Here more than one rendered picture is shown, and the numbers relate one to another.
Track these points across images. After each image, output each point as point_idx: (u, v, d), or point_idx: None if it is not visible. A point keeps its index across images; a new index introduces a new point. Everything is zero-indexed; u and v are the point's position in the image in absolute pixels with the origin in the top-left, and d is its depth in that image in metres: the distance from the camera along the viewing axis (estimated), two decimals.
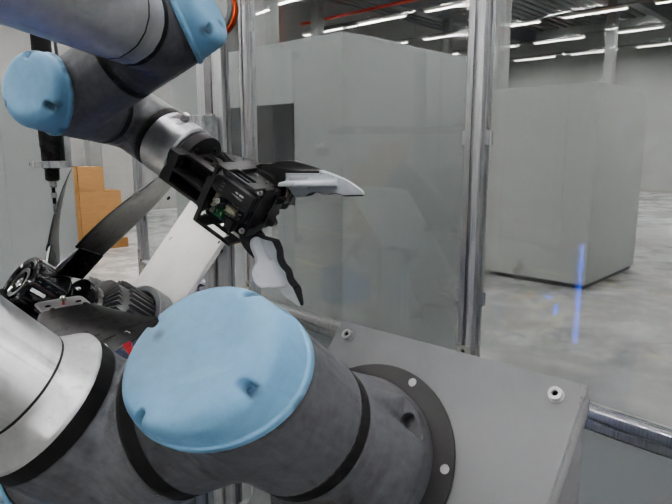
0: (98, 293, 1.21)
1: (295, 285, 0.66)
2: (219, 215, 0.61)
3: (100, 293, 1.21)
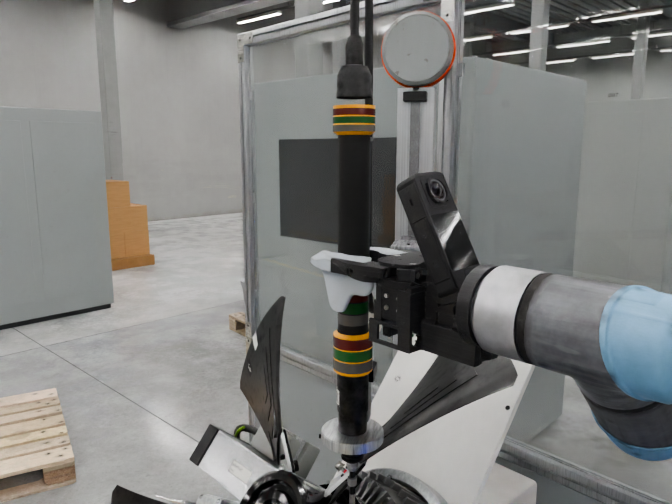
0: None
1: None
2: None
3: None
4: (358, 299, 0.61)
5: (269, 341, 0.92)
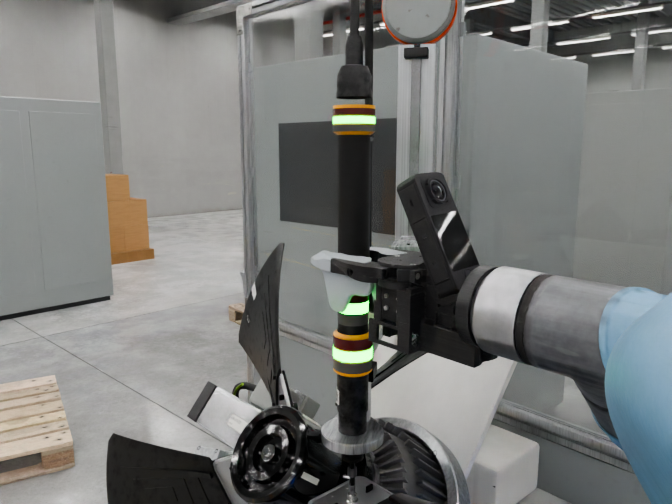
0: (369, 454, 0.77)
1: None
2: None
3: (371, 454, 0.77)
4: (358, 299, 0.61)
5: (268, 287, 0.91)
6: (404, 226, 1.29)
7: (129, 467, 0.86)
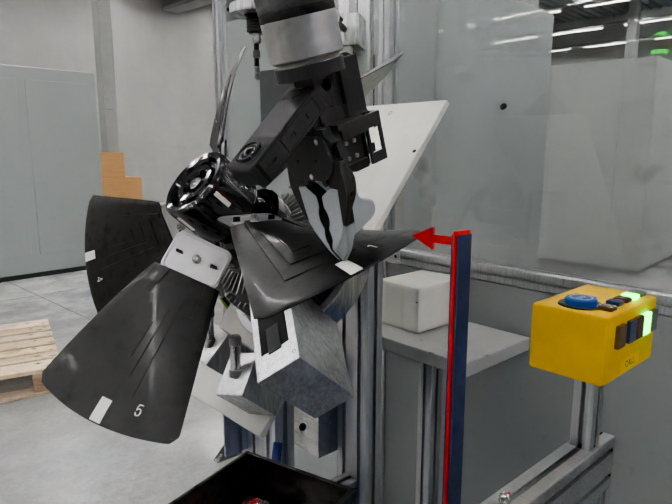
0: (285, 209, 0.92)
1: (337, 242, 0.63)
2: (364, 133, 0.62)
3: (287, 209, 0.92)
4: None
5: (228, 83, 1.05)
6: None
7: (101, 218, 1.05)
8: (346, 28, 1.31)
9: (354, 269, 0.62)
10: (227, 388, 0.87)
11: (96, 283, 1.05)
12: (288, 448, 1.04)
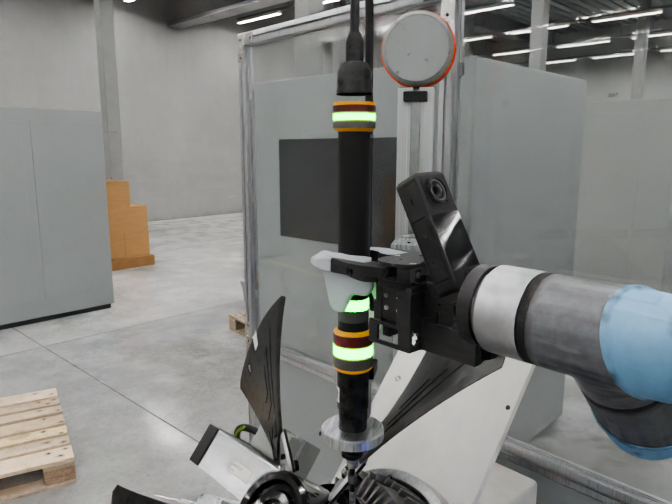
0: None
1: None
2: None
3: None
4: (358, 296, 0.60)
5: (449, 374, 0.69)
6: None
7: (269, 337, 0.93)
8: None
9: None
10: None
11: (247, 365, 1.02)
12: None
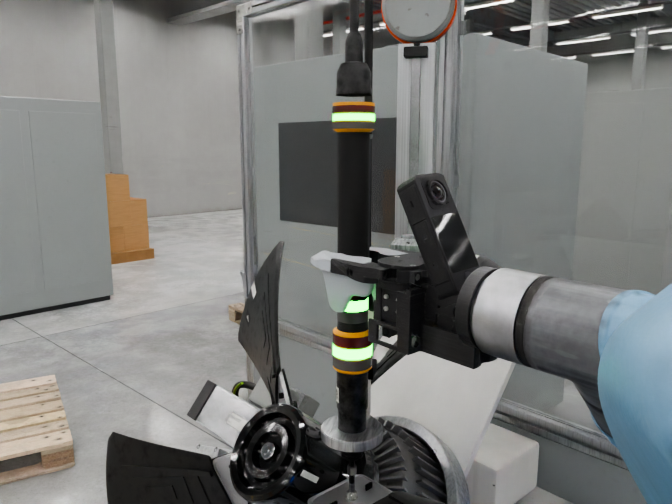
0: None
1: None
2: None
3: None
4: (357, 296, 0.61)
5: None
6: (404, 225, 1.29)
7: (267, 282, 0.91)
8: None
9: None
10: None
11: (245, 316, 1.00)
12: None
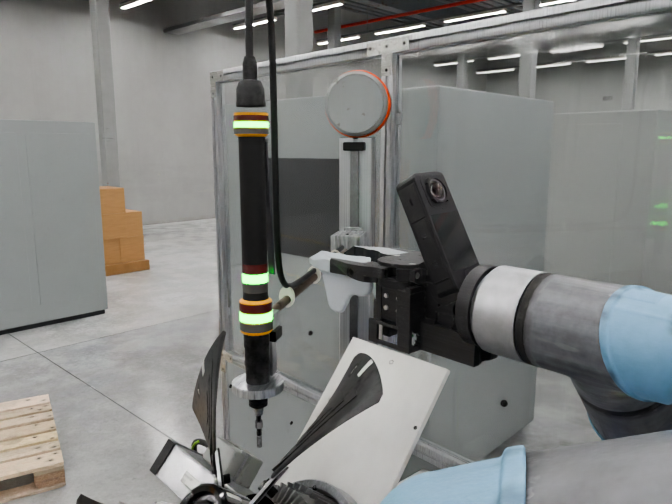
0: None
1: None
2: None
3: None
4: (257, 271, 0.74)
5: (343, 406, 0.85)
6: None
7: (211, 367, 1.08)
8: None
9: None
10: None
11: (197, 389, 1.17)
12: None
